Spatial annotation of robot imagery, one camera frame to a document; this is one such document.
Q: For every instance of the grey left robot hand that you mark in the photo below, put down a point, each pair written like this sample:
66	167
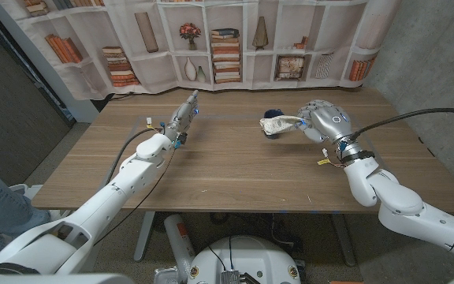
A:
181	118

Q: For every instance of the white roll with orange label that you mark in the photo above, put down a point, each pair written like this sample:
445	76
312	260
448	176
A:
177	240

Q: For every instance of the cream printed pen bag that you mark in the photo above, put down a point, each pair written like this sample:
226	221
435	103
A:
280	125

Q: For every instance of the crumpled foil tray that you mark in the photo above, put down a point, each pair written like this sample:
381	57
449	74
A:
168	275

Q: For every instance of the grey table leg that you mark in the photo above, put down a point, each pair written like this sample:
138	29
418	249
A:
144	236
344	240

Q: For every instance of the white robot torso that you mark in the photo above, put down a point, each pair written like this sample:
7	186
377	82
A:
246	260

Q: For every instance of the printed bookshelf backdrop cloth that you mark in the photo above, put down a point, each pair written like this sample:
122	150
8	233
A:
164	63

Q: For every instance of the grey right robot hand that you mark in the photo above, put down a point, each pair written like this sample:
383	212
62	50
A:
327	122

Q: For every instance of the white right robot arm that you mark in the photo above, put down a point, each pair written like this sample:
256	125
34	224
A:
400	205

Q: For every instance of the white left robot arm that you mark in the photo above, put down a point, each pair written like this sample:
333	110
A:
132	177

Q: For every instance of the dark blue cup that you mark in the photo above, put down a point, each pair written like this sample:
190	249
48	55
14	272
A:
273	113

